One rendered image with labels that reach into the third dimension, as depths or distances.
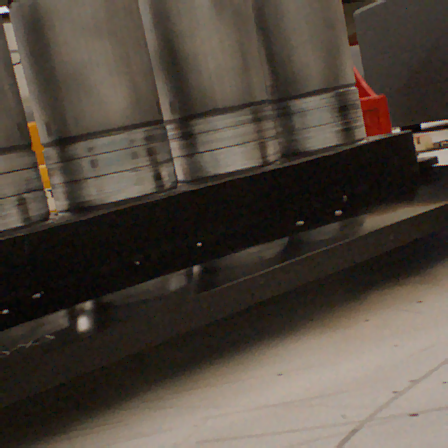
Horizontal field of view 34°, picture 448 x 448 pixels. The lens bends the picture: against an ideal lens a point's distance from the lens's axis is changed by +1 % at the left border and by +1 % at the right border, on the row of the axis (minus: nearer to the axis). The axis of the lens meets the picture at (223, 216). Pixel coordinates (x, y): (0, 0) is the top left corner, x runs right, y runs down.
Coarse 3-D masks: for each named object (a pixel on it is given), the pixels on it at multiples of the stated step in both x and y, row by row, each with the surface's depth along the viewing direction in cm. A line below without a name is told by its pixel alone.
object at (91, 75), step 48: (48, 0) 13; (96, 0) 13; (48, 48) 13; (96, 48) 13; (144, 48) 14; (48, 96) 13; (96, 96) 13; (144, 96) 14; (48, 144) 14; (96, 144) 13; (144, 144) 14; (96, 192) 13; (144, 192) 14
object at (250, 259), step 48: (384, 192) 15; (432, 192) 14; (240, 240) 13; (288, 240) 12; (336, 240) 11; (384, 240) 11; (48, 288) 12; (96, 288) 11; (144, 288) 10; (192, 288) 10; (240, 288) 10; (288, 288) 10; (0, 336) 9; (48, 336) 9; (96, 336) 8; (144, 336) 9; (0, 384) 8; (48, 384) 8
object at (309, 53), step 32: (256, 0) 17; (288, 0) 16; (320, 0) 16; (256, 32) 17; (288, 32) 16; (320, 32) 16; (288, 64) 17; (320, 64) 17; (288, 96) 17; (320, 96) 17; (352, 96) 17; (288, 128) 17; (320, 128) 17; (352, 128) 17
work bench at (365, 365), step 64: (384, 256) 14; (256, 320) 12; (320, 320) 11; (384, 320) 10; (64, 384) 10; (128, 384) 10; (192, 384) 9; (256, 384) 9; (320, 384) 8; (384, 384) 8
